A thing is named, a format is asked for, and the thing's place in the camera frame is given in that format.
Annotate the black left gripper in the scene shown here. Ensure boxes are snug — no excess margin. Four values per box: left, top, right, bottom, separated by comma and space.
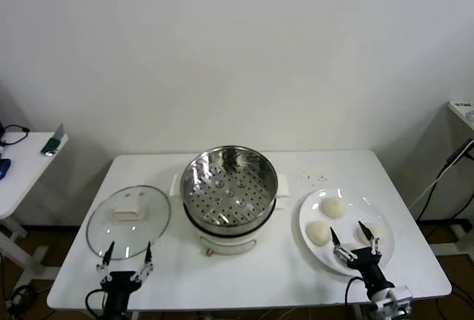
96, 241, 155, 320

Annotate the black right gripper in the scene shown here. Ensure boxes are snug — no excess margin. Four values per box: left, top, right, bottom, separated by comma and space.
328, 220, 395, 293

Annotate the glass lid with white handle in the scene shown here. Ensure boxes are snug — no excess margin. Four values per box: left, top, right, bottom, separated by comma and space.
86, 185, 173, 261

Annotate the perforated stainless steel steamer basket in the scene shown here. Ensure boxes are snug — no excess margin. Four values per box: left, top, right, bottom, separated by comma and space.
180, 144, 278, 227

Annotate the white round plate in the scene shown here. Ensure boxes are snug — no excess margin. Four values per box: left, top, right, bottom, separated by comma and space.
298, 187, 395, 277

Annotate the white electric cooking pot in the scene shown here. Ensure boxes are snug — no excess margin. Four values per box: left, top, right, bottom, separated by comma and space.
169, 173, 290, 259

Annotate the white side table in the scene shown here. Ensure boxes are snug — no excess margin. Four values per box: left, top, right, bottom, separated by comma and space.
0, 130, 70, 291

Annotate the green and silver tool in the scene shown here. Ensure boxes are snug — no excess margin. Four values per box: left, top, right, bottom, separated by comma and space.
39, 123, 68, 157

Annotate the white table with label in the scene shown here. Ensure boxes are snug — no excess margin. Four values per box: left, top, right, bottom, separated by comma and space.
429, 100, 474, 261

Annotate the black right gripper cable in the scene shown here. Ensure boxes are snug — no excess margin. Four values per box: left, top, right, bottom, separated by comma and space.
344, 276, 366, 308

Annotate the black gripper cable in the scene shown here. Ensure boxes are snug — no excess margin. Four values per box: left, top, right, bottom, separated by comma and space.
84, 288, 108, 320
344, 276, 366, 308

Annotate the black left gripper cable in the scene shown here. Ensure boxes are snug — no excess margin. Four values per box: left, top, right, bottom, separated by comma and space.
84, 288, 108, 320

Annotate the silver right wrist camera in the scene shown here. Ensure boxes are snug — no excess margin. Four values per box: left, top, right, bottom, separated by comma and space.
368, 285, 413, 320

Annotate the white cable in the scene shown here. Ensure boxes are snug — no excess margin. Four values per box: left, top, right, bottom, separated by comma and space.
408, 141, 474, 210

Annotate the black power adapter with cable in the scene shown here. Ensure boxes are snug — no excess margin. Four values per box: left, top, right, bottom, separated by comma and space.
414, 140, 474, 221

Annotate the thin black cable loop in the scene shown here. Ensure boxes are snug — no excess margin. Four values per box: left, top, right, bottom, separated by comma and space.
0, 121, 30, 147

